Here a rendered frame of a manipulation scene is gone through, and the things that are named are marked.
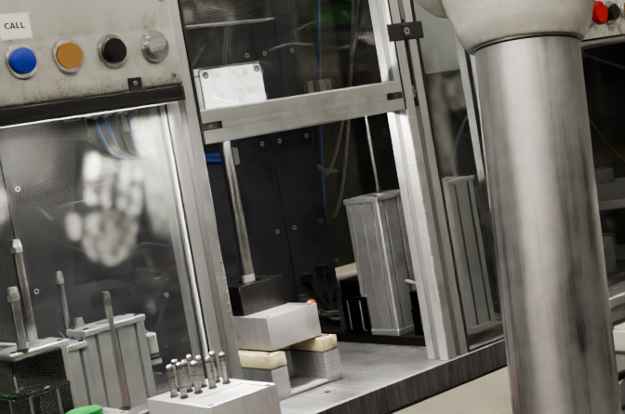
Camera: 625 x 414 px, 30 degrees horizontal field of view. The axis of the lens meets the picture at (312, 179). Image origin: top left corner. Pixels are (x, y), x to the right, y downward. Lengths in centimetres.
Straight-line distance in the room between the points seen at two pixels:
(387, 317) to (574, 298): 89
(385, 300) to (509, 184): 87
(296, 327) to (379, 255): 26
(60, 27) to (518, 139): 58
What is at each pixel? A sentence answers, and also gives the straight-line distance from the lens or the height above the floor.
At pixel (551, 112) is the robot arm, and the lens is 109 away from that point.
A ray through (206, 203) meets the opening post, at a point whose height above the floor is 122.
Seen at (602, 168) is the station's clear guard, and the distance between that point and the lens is 211.
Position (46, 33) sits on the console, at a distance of 139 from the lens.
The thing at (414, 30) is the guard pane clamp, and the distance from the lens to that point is 176.
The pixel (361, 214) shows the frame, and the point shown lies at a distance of 193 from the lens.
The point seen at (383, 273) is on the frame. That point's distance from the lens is 193.
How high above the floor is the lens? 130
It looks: 3 degrees down
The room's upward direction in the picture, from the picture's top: 10 degrees counter-clockwise
